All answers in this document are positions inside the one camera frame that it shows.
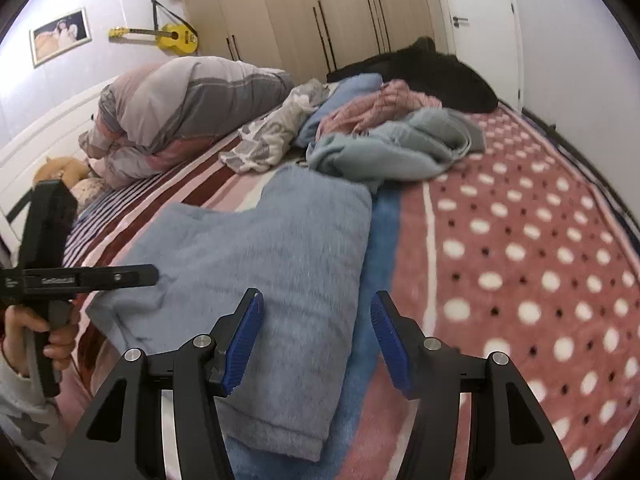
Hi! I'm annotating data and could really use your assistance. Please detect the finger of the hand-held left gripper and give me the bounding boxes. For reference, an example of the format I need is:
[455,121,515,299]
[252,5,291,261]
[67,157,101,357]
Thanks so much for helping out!
[80,263,160,289]

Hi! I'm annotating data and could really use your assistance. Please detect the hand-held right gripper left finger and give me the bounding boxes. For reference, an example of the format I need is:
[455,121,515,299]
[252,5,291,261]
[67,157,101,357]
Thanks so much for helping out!
[52,287,266,480]

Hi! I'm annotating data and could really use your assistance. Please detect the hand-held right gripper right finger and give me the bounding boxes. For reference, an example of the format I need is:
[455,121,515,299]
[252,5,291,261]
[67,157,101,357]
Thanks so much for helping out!
[370,290,576,480]

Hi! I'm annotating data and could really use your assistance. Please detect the blue-grey pants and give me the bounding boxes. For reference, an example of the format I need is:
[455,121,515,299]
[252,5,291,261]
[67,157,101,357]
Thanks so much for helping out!
[85,164,373,462]

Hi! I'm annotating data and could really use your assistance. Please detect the person's left forearm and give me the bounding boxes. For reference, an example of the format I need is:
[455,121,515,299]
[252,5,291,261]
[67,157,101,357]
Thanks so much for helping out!
[0,350,68,468]

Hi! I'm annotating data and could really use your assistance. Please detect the person's left hand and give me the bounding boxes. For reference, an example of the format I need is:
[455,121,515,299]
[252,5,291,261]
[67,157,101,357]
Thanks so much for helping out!
[2,304,80,378]

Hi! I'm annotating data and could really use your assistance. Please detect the floral pillow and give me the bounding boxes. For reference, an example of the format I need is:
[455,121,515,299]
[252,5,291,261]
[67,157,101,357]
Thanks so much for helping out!
[70,177,108,208]

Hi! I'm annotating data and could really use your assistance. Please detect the brown teddy bear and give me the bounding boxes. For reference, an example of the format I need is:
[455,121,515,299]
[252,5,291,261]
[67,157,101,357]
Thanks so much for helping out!
[32,156,93,183]

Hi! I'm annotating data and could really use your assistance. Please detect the white headboard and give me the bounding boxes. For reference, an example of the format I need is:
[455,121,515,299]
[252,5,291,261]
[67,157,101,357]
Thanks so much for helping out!
[0,77,118,231]

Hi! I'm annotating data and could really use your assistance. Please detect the pink grey striped quilt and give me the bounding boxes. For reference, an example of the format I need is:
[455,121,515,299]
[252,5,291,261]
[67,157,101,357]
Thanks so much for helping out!
[79,56,296,191]

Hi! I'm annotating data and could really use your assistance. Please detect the grey-green garment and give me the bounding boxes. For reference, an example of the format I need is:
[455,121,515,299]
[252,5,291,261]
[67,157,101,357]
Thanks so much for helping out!
[305,107,486,195]

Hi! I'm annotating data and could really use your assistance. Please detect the white grey patterned garment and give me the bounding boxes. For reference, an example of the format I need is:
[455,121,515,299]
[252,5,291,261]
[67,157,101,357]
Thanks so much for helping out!
[220,78,333,175]

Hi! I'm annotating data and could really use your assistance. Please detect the yellow guitar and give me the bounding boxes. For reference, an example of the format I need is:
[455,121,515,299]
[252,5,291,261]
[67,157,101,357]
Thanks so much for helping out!
[107,0,200,55]

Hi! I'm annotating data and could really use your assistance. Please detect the pink garment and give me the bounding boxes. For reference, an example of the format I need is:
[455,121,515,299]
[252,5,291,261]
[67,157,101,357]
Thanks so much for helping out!
[315,80,443,137]

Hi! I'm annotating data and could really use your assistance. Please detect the blue garment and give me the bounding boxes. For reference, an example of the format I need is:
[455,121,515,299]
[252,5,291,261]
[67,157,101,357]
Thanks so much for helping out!
[292,73,383,148]

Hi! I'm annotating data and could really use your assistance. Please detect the black jacket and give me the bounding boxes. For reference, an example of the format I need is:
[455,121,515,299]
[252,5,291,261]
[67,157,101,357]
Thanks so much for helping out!
[326,36,500,115]

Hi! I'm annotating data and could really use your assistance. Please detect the beige wooden wardrobe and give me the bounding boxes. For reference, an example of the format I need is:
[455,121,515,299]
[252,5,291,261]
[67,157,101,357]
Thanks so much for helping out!
[165,0,451,86]

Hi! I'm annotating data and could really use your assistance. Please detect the white door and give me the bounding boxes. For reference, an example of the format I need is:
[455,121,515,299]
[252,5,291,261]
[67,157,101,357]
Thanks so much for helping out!
[435,0,523,111]

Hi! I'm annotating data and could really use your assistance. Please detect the framed wall picture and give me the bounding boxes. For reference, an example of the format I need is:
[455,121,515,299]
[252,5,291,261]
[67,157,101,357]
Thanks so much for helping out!
[29,7,92,68]

